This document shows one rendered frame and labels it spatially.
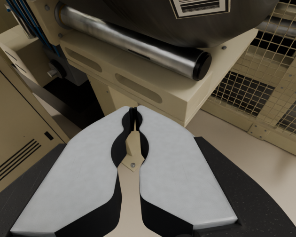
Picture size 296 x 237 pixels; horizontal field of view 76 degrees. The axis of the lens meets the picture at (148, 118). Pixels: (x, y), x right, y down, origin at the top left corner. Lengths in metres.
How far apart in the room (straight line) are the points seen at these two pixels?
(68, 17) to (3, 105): 0.59
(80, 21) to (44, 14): 0.08
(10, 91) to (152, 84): 0.72
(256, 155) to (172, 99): 1.05
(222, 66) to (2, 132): 0.91
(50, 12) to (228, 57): 0.40
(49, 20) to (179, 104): 0.34
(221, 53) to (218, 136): 0.87
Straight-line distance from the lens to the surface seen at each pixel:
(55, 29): 0.51
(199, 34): 0.22
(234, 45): 0.55
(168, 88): 0.32
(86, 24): 0.43
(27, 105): 1.02
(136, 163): 1.19
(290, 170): 1.36
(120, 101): 0.82
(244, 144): 1.33
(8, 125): 1.03
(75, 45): 0.47
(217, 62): 0.48
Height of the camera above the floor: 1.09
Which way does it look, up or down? 54 degrees down
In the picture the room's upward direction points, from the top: 8 degrees counter-clockwise
